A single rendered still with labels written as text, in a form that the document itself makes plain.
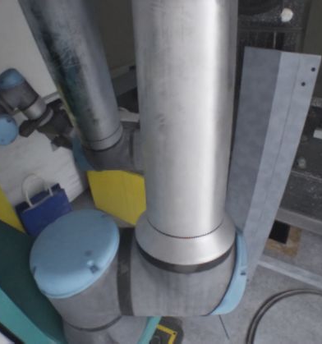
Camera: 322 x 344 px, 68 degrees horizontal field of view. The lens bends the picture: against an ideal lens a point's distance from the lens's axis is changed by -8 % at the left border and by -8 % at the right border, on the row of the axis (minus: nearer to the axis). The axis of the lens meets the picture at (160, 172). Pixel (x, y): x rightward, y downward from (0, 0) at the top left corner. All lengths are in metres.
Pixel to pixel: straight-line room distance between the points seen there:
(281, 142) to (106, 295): 0.64
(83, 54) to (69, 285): 0.25
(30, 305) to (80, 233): 0.28
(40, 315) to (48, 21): 0.48
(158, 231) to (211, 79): 0.16
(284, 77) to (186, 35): 0.56
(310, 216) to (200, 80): 1.01
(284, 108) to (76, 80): 0.57
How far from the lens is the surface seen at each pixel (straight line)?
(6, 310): 0.43
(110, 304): 0.33
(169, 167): 0.22
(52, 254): 0.32
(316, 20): 3.93
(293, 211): 1.16
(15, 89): 0.81
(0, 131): 0.67
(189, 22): 0.19
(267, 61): 0.73
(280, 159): 0.84
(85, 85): 0.33
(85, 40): 0.31
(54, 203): 1.50
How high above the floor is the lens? 1.19
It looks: 37 degrees down
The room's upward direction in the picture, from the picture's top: 3 degrees counter-clockwise
